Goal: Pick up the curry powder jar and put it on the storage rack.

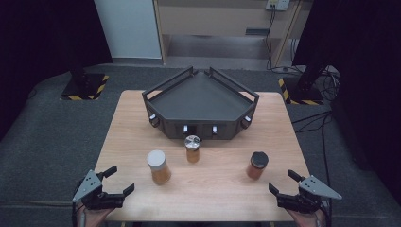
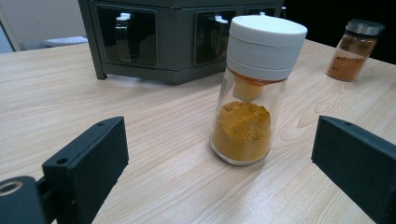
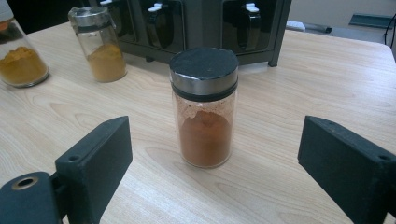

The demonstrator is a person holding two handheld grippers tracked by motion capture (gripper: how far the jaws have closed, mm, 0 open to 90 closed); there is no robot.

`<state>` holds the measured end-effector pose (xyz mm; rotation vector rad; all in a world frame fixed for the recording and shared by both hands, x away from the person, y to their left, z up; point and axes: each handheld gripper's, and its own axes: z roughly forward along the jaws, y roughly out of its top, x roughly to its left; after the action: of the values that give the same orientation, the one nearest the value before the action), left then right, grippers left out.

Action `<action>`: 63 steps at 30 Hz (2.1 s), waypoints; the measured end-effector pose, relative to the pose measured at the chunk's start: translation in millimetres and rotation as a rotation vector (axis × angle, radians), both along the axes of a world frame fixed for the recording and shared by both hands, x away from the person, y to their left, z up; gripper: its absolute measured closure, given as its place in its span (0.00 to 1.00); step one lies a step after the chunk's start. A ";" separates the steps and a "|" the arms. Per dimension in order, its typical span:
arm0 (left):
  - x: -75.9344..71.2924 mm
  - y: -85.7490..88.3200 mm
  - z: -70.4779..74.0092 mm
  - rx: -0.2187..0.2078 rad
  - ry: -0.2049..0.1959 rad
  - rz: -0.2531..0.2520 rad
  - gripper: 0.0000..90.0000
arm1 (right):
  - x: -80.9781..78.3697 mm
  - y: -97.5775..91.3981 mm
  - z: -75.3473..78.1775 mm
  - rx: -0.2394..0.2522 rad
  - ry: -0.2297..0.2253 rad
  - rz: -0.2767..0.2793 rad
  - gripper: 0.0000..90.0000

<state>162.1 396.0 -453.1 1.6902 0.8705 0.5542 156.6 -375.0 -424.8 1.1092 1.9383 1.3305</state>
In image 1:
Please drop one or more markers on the white wall power outlet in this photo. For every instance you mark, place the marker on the white wall power outlet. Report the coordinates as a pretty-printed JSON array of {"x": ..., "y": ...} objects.
[{"x": 277, "y": 4}]

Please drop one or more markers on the person's right hand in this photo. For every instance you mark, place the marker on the person's right hand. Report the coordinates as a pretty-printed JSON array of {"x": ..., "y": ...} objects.
[{"x": 307, "y": 219}]

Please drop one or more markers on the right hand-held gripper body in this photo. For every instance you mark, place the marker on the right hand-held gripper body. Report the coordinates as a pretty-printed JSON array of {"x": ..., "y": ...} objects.
[{"x": 302, "y": 200}]

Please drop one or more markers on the person's left hand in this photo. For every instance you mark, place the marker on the person's left hand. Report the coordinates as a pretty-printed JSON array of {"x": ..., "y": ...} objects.
[{"x": 94, "y": 217}]

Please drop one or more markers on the white panel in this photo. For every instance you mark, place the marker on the white panel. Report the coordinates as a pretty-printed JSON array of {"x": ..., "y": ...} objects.
[{"x": 129, "y": 28}]

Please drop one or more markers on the dark grey corner rack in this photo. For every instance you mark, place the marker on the dark grey corner rack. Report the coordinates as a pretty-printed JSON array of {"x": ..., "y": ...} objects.
[{"x": 201, "y": 97}]

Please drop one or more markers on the silver-lid spice jar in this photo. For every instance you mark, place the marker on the silver-lid spice jar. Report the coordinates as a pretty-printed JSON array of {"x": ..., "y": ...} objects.
[{"x": 192, "y": 153}]

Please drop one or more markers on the white-lid spice jar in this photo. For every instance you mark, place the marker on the white-lid spice jar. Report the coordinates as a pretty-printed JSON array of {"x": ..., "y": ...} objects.
[{"x": 158, "y": 165}]

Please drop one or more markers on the black stand with striped base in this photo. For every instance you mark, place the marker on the black stand with striped base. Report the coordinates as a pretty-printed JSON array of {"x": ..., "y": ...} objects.
[
  {"x": 302, "y": 91},
  {"x": 83, "y": 86}
]

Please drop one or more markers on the beige wooden cabinet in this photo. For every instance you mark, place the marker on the beige wooden cabinet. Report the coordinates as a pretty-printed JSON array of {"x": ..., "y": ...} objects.
[{"x": 217, "y": 19}]

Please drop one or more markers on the black curtain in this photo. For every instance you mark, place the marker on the black curtain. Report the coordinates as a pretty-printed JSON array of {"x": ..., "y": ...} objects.
[
  {"x": 38, "y": 38},
  {"x": 369, "y": 63}
]

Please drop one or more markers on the black-lid spice jar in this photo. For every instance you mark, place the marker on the black-lid spice jar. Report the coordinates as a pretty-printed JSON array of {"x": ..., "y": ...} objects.
[{"x": 257, "y": 167}]

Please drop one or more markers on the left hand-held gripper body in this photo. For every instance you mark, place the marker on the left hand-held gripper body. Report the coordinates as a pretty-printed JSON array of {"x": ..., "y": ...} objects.
[{"x": 91, "y": 192}]

